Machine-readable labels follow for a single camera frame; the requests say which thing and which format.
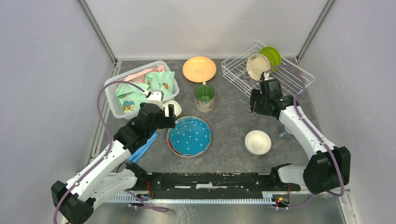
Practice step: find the green interior mug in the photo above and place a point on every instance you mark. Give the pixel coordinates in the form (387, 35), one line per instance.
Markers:
(204, 97)

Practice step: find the aluminium corner post right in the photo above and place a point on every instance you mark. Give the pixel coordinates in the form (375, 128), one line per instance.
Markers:
(315, 28)

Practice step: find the teal rimmed red plate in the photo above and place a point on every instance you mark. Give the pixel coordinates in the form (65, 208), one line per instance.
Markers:
(173, 148)

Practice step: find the pink cloth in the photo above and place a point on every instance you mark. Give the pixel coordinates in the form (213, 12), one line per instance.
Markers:
(139, 77)

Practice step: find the orange plate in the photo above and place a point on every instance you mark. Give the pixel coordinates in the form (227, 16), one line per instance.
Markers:
(199, 69)

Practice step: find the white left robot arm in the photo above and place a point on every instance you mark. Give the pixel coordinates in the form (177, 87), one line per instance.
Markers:
(78, 198)

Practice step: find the lime green plate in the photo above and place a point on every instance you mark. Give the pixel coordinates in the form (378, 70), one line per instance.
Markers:
(275, 53)

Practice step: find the blue printed cloth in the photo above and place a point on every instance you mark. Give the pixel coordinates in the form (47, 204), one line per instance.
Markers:
(142, 150)

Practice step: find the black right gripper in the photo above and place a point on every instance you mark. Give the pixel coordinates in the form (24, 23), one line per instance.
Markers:
(256, 95)

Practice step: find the blue dotted plate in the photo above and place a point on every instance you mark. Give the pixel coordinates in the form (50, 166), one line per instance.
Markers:
(189, 136)

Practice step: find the aluminium corner post left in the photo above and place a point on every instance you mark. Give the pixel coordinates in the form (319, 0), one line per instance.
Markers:
(97, 30)

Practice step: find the white wire dish rack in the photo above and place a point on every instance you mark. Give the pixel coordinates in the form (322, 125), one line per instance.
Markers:
(292, 78)

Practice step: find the white round bowl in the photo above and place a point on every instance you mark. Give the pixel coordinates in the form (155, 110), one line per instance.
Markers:
(257, 142)

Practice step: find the green printed cloth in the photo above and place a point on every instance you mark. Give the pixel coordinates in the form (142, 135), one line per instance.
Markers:
(129, 97)

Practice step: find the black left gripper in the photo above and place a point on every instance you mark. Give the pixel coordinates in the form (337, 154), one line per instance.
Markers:
(167, 122)

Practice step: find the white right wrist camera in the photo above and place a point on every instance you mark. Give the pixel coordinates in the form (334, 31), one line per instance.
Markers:
(265, 76)

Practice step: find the small white blue cup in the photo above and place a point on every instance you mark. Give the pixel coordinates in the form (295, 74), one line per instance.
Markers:
(286, 133)

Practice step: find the white plastic basket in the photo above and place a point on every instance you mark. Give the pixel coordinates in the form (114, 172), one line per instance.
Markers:
(110, 90)

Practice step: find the aluminium corner post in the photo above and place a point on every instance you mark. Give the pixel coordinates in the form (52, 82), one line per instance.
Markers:
(97, 30)
(315, 28)

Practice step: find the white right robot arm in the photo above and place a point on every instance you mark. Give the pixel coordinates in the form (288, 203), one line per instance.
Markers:
(328, 169)

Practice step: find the cream floral plate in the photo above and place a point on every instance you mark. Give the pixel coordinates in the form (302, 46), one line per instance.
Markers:
(256, 65)

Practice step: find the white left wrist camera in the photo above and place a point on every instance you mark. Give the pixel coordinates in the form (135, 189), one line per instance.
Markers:
(154, 97)

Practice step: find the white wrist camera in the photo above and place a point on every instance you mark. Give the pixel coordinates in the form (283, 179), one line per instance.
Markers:
(265, 76)
(154, 97)

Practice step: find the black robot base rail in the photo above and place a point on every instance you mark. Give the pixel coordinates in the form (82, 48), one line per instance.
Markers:
(218, 185)

